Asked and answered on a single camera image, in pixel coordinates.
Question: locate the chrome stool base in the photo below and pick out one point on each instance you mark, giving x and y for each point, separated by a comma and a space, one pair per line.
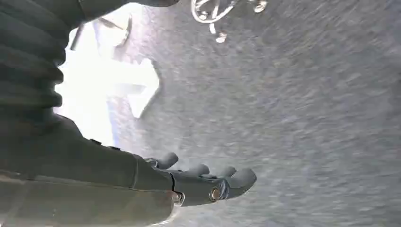
200, 17

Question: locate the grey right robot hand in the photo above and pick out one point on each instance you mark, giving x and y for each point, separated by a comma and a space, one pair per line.
94, 175

